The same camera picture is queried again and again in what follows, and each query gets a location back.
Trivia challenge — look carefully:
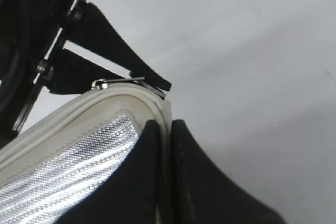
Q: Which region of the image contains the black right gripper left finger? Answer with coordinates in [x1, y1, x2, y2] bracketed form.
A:
[56, 120, 160, 223]

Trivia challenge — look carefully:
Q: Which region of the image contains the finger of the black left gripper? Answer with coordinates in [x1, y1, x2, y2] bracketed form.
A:
[67, 1, 172, 91]

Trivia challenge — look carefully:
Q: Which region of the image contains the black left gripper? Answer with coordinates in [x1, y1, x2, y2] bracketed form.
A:
[1, 0, 142, 140]

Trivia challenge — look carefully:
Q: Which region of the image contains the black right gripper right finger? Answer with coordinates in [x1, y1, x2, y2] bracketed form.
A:
[171, 120, 286, 223]

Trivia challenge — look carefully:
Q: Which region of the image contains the cream canvas zipper bag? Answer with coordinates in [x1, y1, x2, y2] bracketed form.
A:
[1, 82, 172, 223]

